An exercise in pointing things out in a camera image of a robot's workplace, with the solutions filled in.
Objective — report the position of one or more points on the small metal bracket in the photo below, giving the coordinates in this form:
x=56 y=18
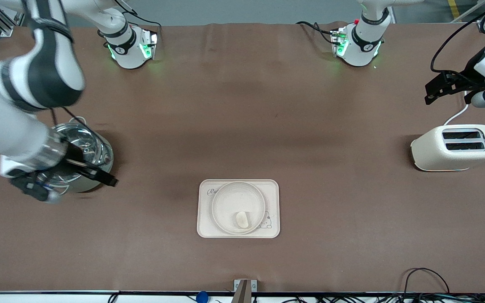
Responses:
x=254 y=285

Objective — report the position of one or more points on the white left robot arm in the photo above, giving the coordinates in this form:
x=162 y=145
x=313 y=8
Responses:
x=362 y=46

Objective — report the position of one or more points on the round cream plate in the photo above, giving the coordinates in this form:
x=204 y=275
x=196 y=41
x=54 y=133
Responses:
x=234 y=202

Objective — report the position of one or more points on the pale green electric pot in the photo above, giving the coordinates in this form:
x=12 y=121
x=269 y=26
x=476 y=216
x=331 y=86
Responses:
x=101 y=155

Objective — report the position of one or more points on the grey stand pole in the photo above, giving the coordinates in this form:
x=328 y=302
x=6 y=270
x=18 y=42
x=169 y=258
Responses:
x=242 y=294

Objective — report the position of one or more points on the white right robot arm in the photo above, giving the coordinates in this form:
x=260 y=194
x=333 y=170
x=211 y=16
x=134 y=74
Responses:
x=44 y=71

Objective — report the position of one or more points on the cream two-slot toaster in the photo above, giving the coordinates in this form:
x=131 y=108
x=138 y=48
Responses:
x=453 y=153

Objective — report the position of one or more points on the aluminium frame post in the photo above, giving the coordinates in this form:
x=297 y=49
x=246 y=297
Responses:
x=467 y=12
x=2 y=21

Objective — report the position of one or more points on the blue round knob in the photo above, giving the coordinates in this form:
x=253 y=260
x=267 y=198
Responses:
x=201 y=297

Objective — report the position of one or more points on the brown table cover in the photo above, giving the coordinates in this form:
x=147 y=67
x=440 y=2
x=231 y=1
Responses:
x=242 y=261

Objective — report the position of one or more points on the glass pot lid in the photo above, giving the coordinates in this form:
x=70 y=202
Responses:
x=86 y=143

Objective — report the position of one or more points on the small white bun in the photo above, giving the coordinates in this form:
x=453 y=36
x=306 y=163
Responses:
x=242 y=220

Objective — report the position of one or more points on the cream rabbit print tray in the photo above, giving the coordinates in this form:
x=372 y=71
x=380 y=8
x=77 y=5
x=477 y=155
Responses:
x=204 y=229

